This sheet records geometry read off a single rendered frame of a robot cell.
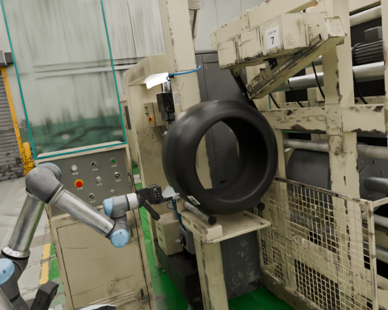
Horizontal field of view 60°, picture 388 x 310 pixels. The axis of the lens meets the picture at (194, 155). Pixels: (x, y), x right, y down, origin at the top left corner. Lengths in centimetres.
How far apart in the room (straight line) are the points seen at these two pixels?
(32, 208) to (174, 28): 116
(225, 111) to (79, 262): 134
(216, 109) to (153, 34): 992
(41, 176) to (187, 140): 62
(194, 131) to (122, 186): 88
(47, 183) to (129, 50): 985
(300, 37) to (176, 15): 74
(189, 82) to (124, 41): 926
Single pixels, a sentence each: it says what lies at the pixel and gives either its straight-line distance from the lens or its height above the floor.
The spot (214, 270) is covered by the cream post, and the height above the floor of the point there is 43.
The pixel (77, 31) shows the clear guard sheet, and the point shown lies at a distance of 222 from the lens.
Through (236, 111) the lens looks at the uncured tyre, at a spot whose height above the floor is 140.
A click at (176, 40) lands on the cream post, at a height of 182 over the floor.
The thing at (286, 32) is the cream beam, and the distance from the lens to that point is 152.
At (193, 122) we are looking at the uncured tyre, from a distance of 153.
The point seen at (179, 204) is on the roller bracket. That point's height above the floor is 91.
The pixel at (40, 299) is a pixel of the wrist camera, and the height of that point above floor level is 113.
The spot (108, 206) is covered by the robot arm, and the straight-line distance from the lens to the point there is 155.
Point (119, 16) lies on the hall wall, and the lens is 1130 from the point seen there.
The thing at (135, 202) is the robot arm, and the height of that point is 107.
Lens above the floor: 148
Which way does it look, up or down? 9 degrees down
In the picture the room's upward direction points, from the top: 8 degrees counter-clockwise
